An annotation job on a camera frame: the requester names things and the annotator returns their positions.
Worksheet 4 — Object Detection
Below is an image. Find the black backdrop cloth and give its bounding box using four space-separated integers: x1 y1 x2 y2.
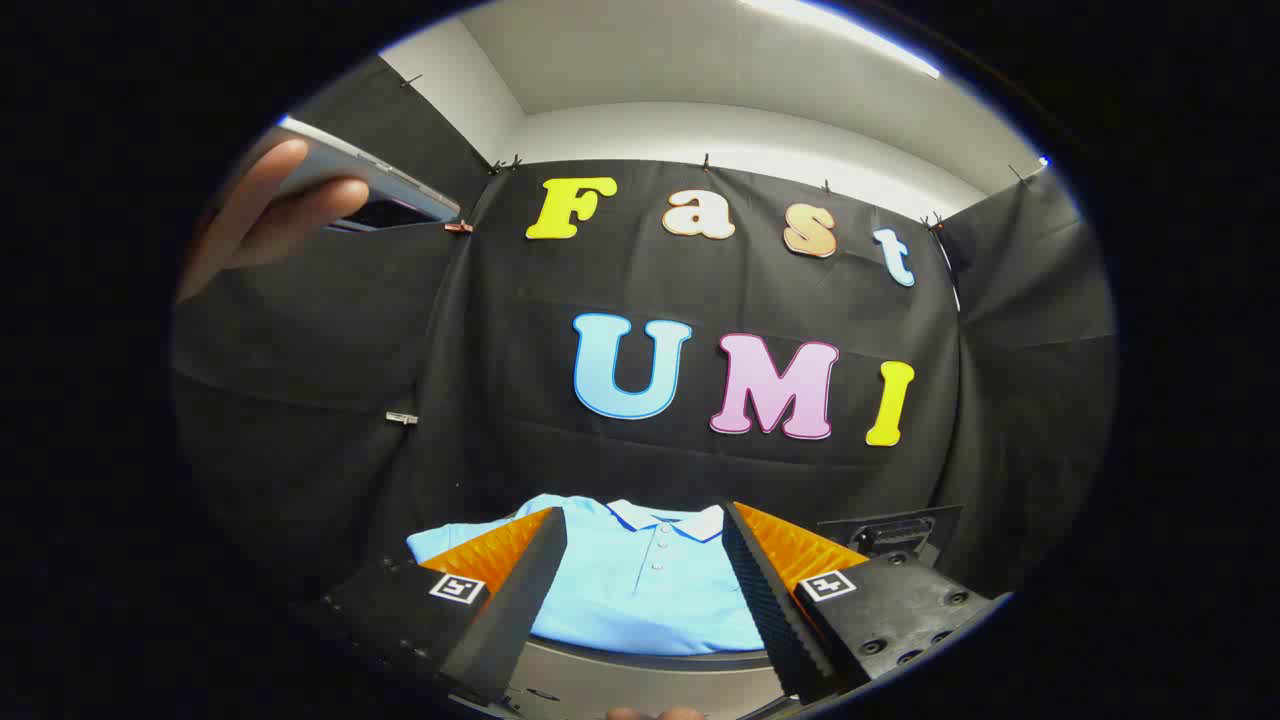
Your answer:
170 55 1116 601

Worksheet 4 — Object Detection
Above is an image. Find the dark glass washing machine lid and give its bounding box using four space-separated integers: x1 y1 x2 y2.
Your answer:
818 505 964 571

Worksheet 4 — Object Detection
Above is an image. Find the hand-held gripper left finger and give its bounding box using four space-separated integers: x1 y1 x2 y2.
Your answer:
300 506 569 707

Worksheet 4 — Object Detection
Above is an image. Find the grey smartphone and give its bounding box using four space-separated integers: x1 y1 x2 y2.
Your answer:
255 125 461 233

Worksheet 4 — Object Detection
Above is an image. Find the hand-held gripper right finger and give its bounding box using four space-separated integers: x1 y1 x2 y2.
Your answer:
720 500 1011 706

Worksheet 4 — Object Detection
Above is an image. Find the light blue polo shirt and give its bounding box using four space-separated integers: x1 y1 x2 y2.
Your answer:
405 493 766 656

